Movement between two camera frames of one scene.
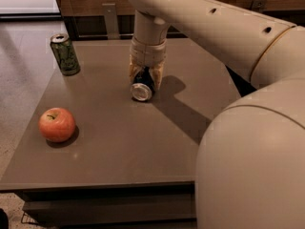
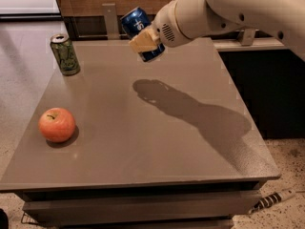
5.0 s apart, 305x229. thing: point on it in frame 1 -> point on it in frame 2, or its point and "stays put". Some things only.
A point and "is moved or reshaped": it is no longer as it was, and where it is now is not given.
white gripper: [148, 53] -> [167, 27]
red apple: [56, 124] stays put
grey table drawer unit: [153, 205] stays put
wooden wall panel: [88, 0] stays put
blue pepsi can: [143, 84] is moved or reshaped
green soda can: [65, 54] stays put
